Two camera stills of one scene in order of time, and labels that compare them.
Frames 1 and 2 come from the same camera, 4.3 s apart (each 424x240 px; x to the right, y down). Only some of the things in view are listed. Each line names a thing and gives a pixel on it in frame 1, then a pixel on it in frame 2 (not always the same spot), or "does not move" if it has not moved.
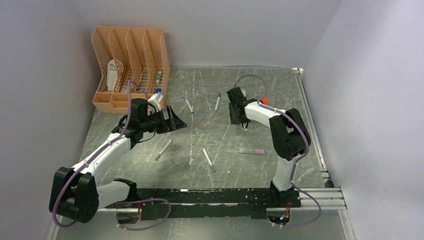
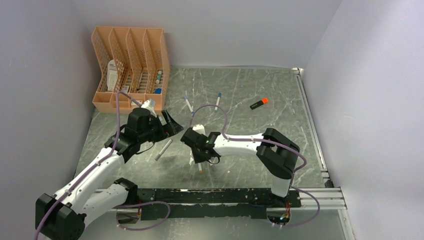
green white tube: [159, 77] does not move
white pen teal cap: [218, 101] does not move
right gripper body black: [234, 120] -> [198, 158]
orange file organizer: [140, 55] does not move
